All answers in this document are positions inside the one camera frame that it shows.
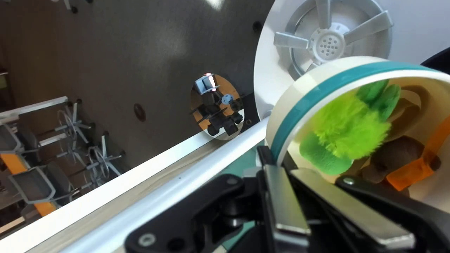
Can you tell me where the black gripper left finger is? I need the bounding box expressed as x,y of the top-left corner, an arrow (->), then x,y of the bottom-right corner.
257,147 -> 310,252

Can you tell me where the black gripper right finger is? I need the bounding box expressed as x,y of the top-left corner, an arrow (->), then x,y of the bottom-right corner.
291,169 -> 414,251

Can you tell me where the white bowl with teal stripe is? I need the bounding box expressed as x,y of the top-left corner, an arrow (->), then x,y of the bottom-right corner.
265,57 -> 450,211

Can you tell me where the orange toy piece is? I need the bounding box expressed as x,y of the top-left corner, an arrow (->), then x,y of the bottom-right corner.
386,117 -> 450,192

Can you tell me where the brown toy piece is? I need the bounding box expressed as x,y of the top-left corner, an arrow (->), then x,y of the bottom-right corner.
360,137 -> 423,184

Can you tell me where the green fuzzy toy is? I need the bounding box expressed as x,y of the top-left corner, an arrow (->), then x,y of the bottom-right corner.
298,82 -> 400,176

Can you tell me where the white toy kitchen set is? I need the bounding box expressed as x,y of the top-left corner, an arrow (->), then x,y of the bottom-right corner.
253,0 -> 450,118

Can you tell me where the grey office chair right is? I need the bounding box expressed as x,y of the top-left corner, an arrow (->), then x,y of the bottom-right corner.
54,100 -> 123,189

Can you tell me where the grey office chair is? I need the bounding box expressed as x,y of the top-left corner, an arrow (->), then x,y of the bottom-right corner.
54,100 -> 123,189
0,121 -> 76,222

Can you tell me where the grey office chair left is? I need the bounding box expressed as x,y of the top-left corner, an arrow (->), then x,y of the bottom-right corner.
0,121 -> 76,222

